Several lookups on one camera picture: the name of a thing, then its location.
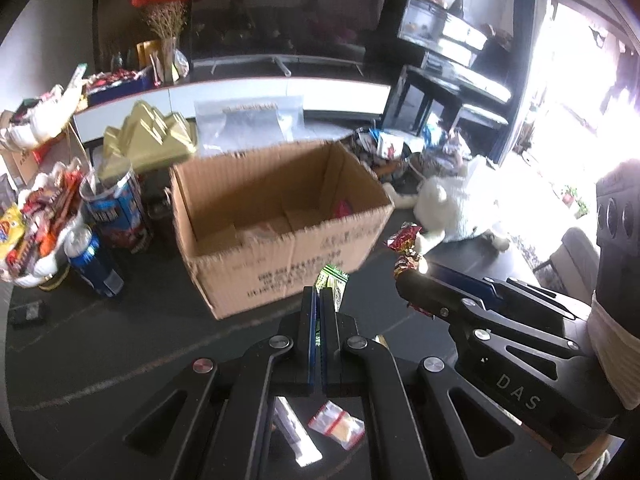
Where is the grey white snack bar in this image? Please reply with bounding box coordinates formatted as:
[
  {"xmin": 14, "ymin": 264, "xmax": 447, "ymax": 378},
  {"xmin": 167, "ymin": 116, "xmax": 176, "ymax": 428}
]
[{"xmin": 273, "ymin": 396, "xmax": 322, "ymax": 468}]

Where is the red patterned snack bag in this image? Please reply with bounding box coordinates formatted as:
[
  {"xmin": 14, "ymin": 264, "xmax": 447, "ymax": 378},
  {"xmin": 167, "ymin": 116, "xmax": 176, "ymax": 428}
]
[{"xmin": 385, "ymin": 221, "xmax": 434, "ymax": 319}]

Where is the small clear red packet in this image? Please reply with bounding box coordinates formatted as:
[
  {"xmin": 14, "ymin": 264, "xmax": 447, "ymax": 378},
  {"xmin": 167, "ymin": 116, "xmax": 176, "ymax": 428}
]
[{"xmin": 308, "ymin": 401, "xmax": 366, "ymax": 451}]

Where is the green beef cracker packet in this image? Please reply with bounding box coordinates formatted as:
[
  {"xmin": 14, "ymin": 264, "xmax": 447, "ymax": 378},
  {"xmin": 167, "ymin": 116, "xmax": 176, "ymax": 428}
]
[{"xmin": 314, "ymin": 264, "xmax": 349, "ymax": 312}]

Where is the pink red snack packet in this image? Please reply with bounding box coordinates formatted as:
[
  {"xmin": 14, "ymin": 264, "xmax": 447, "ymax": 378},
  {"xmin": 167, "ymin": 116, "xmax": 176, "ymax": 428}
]
[{"xmin": 332, "ymin": 200, "xmax": 354, "ymax": 219}]

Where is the white plush toy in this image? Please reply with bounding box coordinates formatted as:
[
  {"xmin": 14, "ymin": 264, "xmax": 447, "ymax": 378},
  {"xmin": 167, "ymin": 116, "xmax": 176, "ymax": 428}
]
[{"xmin": 383, "ymin": 157, "xmax": 510, "ymax": 255}]

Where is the brown cardboard box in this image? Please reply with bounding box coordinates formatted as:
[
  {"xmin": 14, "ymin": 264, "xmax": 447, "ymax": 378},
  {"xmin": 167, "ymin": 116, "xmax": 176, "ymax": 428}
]
[{"xmin": 170, "ymin": 141, "xmax": 394, "ymax": 320}]

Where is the blue soda can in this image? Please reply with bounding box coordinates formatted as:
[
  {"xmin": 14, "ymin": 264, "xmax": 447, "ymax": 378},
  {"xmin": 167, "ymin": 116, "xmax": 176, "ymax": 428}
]
[{"xmin": 64, "ymin": 226, "xmax": 124, "ymax": 298}]

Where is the black piano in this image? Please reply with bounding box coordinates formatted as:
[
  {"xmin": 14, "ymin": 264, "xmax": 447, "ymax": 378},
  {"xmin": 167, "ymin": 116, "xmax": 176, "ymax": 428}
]
[{"xmin": 364, "ymin": 0, "xmax": 515, "ymax": 165}]

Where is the blue M&M canister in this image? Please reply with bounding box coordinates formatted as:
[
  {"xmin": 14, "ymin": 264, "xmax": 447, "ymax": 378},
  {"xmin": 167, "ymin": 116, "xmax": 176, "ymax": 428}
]
[{"xmin": 79, "ymin": 155, "xmax": 151, "ymax": 254}]

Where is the black television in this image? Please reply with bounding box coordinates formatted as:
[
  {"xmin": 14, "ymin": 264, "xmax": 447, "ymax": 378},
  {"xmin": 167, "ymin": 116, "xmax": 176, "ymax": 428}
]
[{"xmin": 189, "ymin": 0, "xmax": 384, "ymax": 81}]

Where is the dried flower vase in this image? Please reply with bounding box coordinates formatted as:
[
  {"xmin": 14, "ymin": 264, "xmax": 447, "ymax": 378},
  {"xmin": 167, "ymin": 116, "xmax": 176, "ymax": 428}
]
[{"xmin": 143, "ymin": 0, "xmax": 186, "ymax": 84}]

